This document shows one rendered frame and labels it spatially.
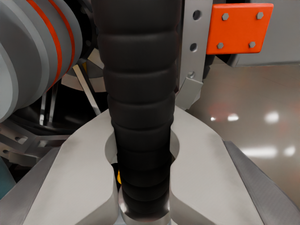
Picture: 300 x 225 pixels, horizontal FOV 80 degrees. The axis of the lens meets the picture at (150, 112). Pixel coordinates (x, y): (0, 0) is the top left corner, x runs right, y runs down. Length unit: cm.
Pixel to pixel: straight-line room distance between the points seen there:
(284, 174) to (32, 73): 134
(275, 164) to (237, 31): 117
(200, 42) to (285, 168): 121
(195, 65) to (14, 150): 40
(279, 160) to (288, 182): 17
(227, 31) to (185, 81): 10
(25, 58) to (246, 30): 29
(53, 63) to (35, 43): 3
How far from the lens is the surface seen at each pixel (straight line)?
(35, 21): 23
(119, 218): 76
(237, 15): 32
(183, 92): 33
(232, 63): 51
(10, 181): 43
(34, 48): 22
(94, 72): 60
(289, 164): 147
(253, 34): 34
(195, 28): 30
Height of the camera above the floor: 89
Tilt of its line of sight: 32 degrees down
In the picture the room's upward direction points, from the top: 2 degrees counter-clockwise
